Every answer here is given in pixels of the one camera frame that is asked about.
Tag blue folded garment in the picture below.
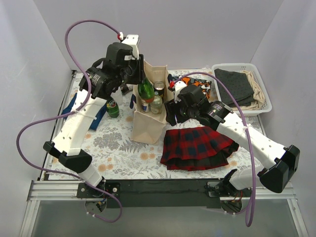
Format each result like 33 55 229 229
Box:
62 93 107 131

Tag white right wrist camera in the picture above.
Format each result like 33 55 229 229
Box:
173 80 187 103

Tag orange black patterned garment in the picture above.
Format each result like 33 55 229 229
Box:
167 74 211 99

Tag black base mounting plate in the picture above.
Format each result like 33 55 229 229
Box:
76 178 244 209

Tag green Perrier bottle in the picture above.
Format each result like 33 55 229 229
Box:
138 77 155 104
106 97 119 118

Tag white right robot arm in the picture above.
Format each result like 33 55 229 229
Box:
165 81 300 196

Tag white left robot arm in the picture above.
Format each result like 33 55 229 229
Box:
43 35 145 198

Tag beige cloth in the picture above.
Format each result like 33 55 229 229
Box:
241 70 265 111

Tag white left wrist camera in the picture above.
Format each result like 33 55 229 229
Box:
122 35 140 59

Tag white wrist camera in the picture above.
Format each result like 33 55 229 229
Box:
122 35 140 59
173 80 187 103

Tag white plastic basket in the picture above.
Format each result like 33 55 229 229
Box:
211 63 272 117

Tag dark grey dotted cloth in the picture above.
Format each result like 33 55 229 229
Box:
214 69 255 106

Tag beige canvas tote bag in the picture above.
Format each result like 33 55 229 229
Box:
130 62 174 144

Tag red plaid skirt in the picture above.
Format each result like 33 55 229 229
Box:
160 126 239 171

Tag silver top can right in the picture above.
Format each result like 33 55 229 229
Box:
154 81 165 98

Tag floral tablecloth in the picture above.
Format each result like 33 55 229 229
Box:
82 92 251 179

